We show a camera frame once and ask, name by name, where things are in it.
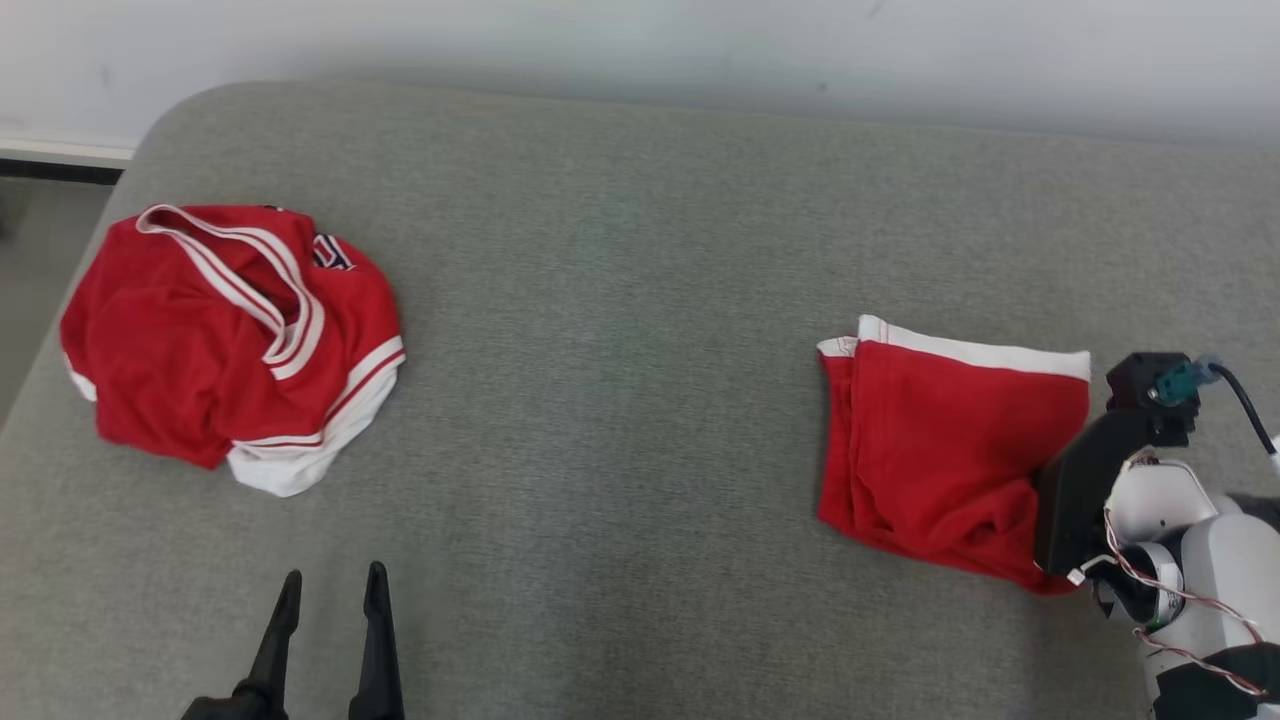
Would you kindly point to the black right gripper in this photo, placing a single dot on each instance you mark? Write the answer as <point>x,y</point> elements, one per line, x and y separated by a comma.
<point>1075,500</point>

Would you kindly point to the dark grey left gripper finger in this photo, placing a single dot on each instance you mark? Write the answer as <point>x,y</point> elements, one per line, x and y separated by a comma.
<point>275,650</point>
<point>378,660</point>

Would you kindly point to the red shorts with white stripe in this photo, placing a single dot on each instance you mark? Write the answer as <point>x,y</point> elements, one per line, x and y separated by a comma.
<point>940,450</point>

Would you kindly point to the red jersey with white trim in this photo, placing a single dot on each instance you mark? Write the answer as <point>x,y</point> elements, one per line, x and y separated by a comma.
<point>160,340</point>

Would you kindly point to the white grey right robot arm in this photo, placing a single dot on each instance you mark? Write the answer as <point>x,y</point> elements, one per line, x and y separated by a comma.
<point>1240,570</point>

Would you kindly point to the grey fabric sofa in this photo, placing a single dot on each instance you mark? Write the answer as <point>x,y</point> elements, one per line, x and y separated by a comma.
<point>600,400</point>

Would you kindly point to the black and white baseboard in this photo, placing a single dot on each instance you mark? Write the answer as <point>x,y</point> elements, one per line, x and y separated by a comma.
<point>50,165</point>

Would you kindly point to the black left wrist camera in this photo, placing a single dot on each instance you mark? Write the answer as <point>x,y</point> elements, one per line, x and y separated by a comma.
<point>212,710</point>

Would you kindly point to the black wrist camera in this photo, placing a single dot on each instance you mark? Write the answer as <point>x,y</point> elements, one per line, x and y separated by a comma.
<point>1135,380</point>
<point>212,710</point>

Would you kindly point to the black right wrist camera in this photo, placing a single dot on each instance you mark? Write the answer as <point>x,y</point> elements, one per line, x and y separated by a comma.
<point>1135,380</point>

